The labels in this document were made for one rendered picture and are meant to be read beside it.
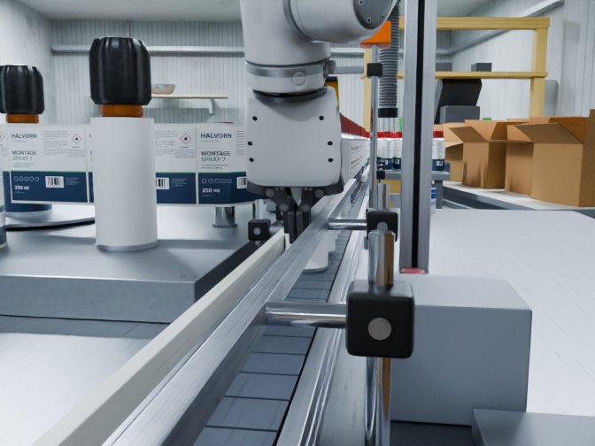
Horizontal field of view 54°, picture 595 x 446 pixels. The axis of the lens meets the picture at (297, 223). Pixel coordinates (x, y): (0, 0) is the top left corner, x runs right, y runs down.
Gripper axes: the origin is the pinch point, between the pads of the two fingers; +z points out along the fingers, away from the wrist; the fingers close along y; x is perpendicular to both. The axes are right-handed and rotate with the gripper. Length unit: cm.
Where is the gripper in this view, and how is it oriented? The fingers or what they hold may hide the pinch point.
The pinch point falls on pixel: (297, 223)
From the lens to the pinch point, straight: 66.1
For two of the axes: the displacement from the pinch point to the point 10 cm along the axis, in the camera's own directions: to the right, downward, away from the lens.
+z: 0.5, 8.8, 4.7
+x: -1.4, 4.7, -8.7
